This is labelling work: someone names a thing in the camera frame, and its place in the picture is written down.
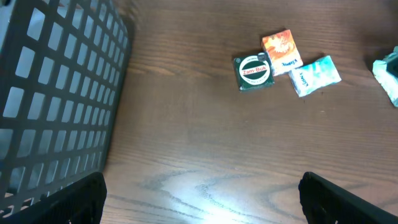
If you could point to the grey plastic shopping basket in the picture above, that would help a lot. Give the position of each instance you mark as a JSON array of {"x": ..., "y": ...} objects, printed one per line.
[{"x": 62, "y": 70}]

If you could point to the small teal tissue pack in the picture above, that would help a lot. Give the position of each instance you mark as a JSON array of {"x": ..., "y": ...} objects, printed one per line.
[{"x": 311, "y": 77}]

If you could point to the dark green round-label box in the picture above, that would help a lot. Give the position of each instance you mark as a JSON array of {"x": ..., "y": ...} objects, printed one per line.
[{"x": 253, "y": 71}]

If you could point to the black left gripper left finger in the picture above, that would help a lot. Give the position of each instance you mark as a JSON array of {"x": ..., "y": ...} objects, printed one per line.
[{"x": 80, "y": 202}]

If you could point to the teal wipes pouch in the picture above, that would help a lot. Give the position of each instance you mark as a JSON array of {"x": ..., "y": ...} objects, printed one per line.
[{"x": 385, "y": 72}]

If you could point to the orange small tissue pack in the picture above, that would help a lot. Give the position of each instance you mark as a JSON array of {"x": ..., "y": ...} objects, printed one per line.
[{"x": 282, "y": 51}]

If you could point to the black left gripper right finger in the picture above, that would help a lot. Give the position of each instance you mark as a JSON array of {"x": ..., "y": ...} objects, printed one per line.
[{"x": 324, "y": 202}]

